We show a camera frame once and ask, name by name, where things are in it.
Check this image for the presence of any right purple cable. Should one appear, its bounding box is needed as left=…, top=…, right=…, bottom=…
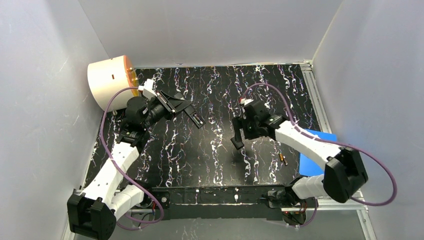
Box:
left=239, top=82, right=398, bottom=229

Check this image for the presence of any blue sheet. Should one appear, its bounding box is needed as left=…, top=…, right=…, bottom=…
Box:
left=298, top=129, right=337, bottom=177

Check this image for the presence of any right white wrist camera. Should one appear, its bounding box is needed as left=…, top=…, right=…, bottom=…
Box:
left=239, top=98, right=254, bottom=107

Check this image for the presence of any black battery cover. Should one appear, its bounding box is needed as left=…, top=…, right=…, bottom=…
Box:
left=230, top=137, right=245, bottom=150

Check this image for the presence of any orange black battery right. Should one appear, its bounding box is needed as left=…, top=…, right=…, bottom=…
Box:
left=282, top=157, right=288, bottom=166

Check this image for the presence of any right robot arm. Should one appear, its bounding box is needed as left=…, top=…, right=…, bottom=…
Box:
left=231, top=98, right=369, bottom=205

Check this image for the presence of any white cylinder with orange lid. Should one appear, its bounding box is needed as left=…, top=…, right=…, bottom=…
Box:
left=87, top=55, right=139, bottom=113

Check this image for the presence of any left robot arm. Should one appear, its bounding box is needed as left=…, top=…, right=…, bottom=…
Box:
left=67, top=89, right=205, bottom=240

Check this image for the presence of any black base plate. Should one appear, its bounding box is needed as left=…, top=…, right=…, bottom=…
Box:
left=120, top=185, right=319, bottom=222

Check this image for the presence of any black remote control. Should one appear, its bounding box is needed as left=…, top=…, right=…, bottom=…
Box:
left=184, top=105, right=205, bottom=129

